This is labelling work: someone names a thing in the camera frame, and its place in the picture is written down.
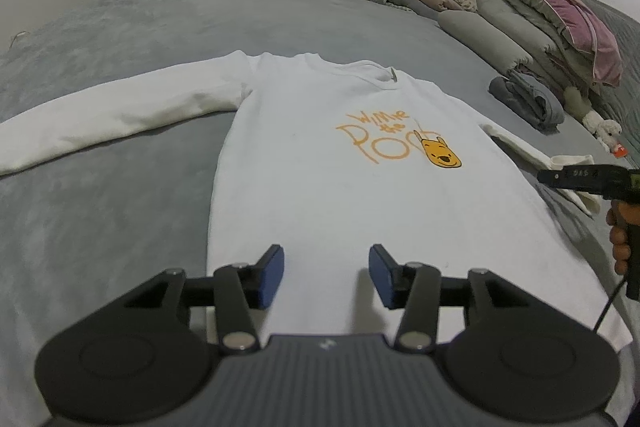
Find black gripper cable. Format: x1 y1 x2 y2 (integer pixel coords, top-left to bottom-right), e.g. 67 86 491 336
592 276 628 334

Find grey bed blanket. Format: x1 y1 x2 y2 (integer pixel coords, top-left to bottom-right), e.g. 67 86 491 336
0 0 640 427

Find white plush toy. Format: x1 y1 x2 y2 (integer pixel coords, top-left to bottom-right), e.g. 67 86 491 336
564 87 623 152

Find beige folded quilts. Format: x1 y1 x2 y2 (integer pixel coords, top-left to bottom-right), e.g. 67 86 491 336
475 0 601 94

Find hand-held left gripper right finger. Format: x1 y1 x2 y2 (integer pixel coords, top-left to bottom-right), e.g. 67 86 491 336
368 244 523 354

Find beige bolster pillow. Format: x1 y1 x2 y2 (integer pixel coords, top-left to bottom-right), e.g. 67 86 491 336
439 9 533 68

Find person's right hand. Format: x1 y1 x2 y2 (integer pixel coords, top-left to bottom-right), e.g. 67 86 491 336
606 207 631 277

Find grey folded garment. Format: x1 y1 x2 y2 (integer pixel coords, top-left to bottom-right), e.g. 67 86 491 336
489 72 566 132

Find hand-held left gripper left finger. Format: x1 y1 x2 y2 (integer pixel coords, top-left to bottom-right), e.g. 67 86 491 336
122 244 286 354

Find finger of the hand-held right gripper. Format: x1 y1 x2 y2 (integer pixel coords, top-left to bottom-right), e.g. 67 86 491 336
537 164 632 198

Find white printed sweatshirt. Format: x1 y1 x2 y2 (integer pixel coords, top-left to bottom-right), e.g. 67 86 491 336
0 51 632 353

